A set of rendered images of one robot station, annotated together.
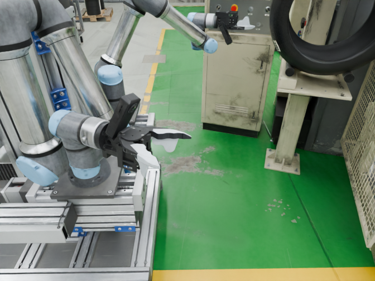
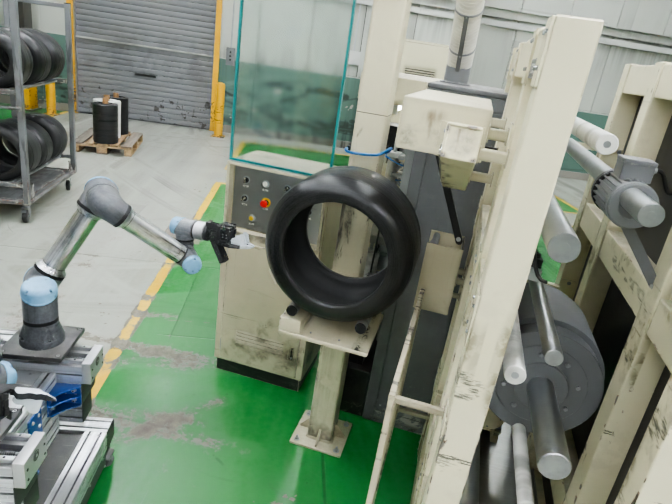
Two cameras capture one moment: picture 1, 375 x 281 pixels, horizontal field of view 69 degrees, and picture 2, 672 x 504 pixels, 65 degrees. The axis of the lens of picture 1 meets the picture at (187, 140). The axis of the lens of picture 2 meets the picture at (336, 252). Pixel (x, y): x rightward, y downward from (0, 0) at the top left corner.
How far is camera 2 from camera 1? 0.82 m
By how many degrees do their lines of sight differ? 15
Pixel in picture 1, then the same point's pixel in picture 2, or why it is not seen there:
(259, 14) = not seen: hidden behind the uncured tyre
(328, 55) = (355, 291)
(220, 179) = (213, 454)
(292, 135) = (328, 393)
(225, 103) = (251, 331)
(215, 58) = (237, 265)
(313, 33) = (344, 258)
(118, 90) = (45, 313)
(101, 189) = not seen: outside the picture
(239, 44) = not seen: hidden behind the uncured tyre
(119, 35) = (65, 240)
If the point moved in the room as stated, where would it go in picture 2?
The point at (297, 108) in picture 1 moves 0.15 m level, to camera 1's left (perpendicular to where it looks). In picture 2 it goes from (333, 354) to (302, 351)
